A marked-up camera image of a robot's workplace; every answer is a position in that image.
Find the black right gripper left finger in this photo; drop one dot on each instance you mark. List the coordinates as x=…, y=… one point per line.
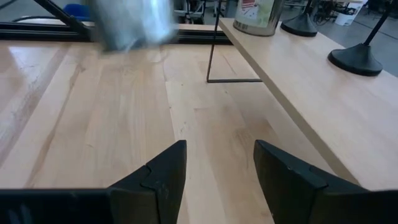
x=155, y=193

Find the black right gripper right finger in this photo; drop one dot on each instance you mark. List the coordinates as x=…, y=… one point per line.
x=295, y=193

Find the black candle stick holder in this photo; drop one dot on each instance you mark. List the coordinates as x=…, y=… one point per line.
x=356, y=60
x=300, y=28

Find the silver tin can green label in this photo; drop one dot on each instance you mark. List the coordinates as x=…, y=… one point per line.
x=133, y=25
x=258, y=18

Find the wooden shelf riser black legs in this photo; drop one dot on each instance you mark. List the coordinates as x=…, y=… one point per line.
x=311, y=93

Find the white bucket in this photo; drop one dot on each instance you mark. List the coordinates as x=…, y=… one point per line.
x=348, y=17

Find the blue plastic bin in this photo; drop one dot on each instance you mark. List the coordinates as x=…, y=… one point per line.
x=76, y=12

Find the black aluminium table frame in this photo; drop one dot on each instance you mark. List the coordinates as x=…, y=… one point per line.
x=31, y=31

